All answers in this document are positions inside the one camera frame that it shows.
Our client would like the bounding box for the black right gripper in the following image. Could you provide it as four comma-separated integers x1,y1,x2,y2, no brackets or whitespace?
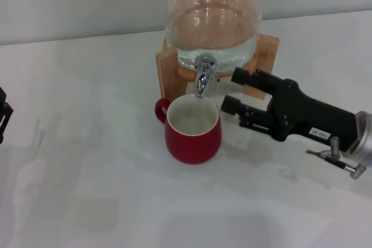
220,67,357,153

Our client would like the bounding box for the chrome faucet tap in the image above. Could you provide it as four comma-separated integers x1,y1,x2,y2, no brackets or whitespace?
194,52,221,98

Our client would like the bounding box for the red ceramic cup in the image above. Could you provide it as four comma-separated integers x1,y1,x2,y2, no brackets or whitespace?
154,94,222,164

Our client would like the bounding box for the wooden dispenser stand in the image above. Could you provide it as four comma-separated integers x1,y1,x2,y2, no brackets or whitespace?
155,34,280,102

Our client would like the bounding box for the glass water dispenser jar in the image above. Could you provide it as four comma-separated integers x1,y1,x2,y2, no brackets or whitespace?
160,0,267,73

